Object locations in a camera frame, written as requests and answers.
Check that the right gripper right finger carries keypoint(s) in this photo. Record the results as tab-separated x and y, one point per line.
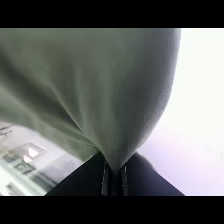
143	178

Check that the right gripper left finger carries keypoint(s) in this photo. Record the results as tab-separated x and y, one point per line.
90	178

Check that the dark green garment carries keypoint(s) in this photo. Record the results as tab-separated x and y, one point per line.
100	86

